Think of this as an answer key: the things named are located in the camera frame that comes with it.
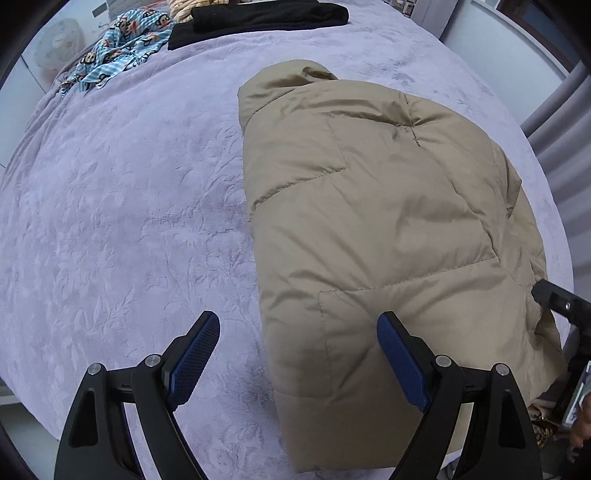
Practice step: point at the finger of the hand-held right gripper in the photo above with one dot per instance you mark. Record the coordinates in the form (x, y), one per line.
(558, 297)

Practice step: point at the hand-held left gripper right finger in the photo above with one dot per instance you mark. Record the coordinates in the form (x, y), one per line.
(401, 360)

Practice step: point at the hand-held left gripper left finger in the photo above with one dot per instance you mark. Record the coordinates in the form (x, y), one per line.
(194, 360)

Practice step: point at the beige puffer jacket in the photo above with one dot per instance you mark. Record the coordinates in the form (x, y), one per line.
(369, 207)

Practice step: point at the person's right hand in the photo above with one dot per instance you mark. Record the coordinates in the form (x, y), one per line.
(582, 431)

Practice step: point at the leopard print item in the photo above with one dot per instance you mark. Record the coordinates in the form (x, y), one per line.
(545, 429)

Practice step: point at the grey curtain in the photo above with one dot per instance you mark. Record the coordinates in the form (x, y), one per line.
(563, 138)

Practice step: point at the lavender embossed blanket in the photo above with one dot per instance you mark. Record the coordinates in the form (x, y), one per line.
(138, 207)

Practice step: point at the blue monkey print cloth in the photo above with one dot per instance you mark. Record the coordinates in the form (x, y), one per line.
(115, 50)

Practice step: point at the black flat cloth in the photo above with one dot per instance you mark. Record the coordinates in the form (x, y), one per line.
(203, 39)

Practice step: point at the white round fan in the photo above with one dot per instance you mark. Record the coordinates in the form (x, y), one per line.
(57, 48)

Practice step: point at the beige striped garment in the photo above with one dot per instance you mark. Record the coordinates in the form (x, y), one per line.
(184, 8)

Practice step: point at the black folded garment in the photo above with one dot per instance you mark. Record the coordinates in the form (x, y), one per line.
(277, 16)

